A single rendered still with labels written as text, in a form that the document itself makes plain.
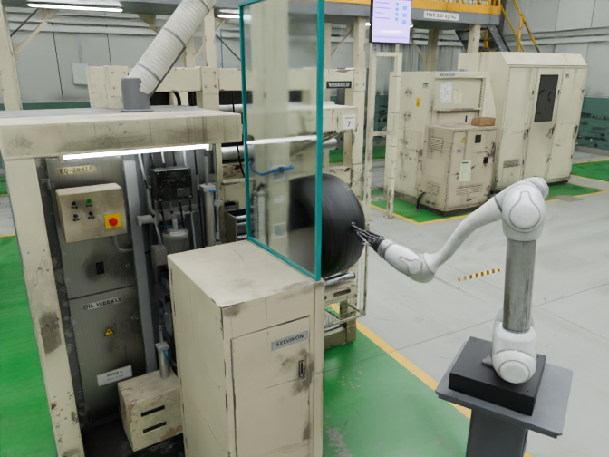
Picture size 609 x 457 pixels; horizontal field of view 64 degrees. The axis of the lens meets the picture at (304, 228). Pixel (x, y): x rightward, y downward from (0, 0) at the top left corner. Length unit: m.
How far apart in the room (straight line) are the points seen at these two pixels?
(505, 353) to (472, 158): 5.52
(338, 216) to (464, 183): 5.09
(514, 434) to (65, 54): 10.47
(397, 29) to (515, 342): 5.17
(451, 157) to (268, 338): 5.68
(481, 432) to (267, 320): 1.24
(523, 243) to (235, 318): 1.05
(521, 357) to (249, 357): 1.01
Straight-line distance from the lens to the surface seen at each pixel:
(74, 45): 11.40
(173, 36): 2.41
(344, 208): 2.43
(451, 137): 7.04
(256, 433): 1.88
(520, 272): 1.94
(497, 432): 2.48
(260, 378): 1.75
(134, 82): 2.35
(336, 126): 2.82
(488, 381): 2.27
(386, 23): 6.57
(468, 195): 7.48
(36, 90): 11.37
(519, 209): 1.81
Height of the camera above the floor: 1.97
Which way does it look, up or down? 18 degrees down
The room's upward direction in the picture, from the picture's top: straight up
